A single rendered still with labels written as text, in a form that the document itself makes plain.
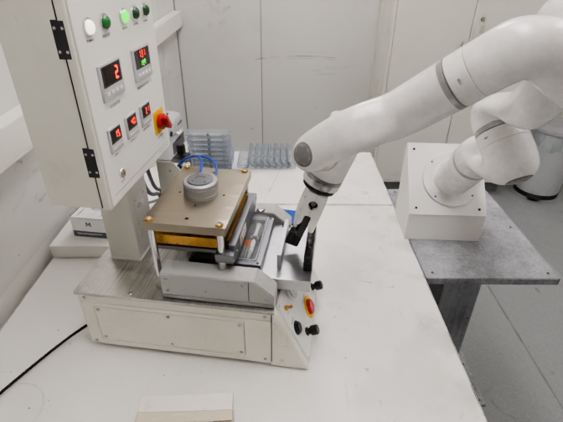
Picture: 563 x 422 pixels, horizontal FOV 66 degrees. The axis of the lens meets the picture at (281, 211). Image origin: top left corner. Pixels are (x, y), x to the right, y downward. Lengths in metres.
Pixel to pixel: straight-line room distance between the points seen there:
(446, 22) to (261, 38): 1.24
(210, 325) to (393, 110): 0.60
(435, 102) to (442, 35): 2.31
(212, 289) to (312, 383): 0.32
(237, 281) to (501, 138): 0.71
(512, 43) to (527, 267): 0.95
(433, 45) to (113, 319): 2.54
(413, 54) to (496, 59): 2.32
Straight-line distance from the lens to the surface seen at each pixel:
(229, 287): 0.94
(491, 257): 1.55
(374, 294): 1.29
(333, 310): 1.22
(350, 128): 0.78
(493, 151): 1.17
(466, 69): 0.74
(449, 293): 1.75
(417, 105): 0.77
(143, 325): 1.09
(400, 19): 2.98
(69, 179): 0.92
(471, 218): 1.55
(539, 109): 0.99
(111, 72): 0.89
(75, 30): 0.81
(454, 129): 3.29
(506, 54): 0.73
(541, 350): 2.44
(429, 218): 1.51
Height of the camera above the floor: 1.60
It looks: 32 degrees down
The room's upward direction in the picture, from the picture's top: 1 degrees clockwise
